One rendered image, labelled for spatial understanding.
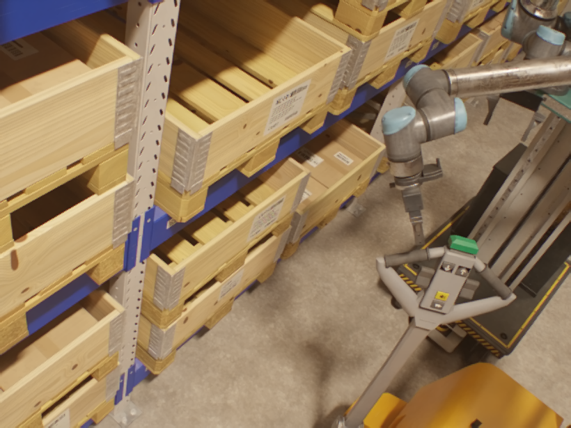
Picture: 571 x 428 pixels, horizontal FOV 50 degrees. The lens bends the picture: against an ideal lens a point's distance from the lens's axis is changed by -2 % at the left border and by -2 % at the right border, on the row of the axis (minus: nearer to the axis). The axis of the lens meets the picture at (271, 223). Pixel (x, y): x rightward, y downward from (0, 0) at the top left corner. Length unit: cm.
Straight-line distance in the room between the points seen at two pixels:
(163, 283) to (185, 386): 91
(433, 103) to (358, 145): 184
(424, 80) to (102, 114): 87
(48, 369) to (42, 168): 75
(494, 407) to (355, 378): 107
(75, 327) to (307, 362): 143
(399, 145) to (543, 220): 163
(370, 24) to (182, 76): 68
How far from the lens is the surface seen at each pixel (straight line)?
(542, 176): 306
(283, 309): 325
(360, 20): 229
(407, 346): 206
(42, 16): 118
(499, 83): 185
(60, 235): 144
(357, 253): 365
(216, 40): 246
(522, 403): 231
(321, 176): 327
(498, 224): 327
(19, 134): 119
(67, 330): 201
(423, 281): 186
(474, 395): 223
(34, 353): 197
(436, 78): 176
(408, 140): 162
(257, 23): 243
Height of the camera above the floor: 257
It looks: 45 degrees down
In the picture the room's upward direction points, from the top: 18 degrees clockwise
